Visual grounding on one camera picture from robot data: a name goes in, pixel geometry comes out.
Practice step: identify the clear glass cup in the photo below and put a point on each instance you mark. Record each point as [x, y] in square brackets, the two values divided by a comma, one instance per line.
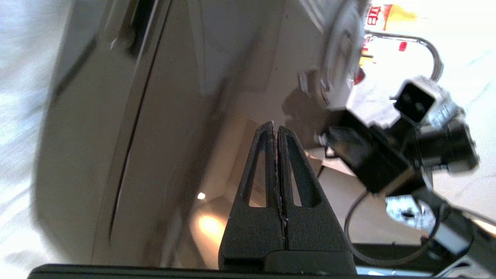
[430, 50]

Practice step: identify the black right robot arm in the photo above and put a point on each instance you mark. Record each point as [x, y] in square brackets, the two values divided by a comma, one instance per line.
[453, 151]

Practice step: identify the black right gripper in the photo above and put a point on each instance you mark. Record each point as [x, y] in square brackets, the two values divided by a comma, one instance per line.
[372, 162]

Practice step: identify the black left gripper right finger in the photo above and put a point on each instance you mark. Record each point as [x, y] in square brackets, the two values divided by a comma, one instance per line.
[314, 236]

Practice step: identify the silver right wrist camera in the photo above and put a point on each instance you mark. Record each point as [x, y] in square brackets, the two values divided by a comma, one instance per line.
[416, 101]

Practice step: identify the white cloth mat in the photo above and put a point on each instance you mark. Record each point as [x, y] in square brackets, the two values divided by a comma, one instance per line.
[15, 116]

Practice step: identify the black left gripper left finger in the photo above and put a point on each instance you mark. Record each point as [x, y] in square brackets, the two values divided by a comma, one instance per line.
[252, 232]

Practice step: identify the black rice cooker lid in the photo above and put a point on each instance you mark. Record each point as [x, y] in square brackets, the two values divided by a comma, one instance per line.
[217, 69]

